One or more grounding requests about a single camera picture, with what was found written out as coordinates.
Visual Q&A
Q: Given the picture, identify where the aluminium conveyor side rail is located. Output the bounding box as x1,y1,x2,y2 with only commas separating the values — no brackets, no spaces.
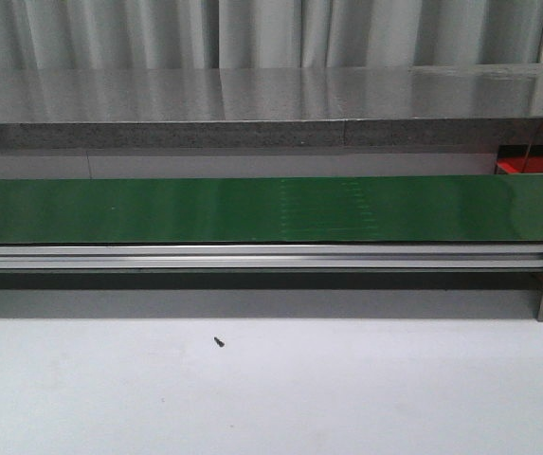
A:
0,244,543,270

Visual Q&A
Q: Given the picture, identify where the red plastic tray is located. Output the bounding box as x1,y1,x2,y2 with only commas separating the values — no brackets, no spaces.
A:
495,145,543,174

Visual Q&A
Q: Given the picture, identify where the grey pleated curtain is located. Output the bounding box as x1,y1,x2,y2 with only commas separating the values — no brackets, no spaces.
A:
0,1,543,69

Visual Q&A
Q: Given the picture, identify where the green conveyor belt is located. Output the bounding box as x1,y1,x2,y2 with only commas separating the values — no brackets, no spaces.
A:
0,174,543,245

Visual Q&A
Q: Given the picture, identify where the grey stone counter shelf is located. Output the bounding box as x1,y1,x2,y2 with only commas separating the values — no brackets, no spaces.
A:
0,64,543,150

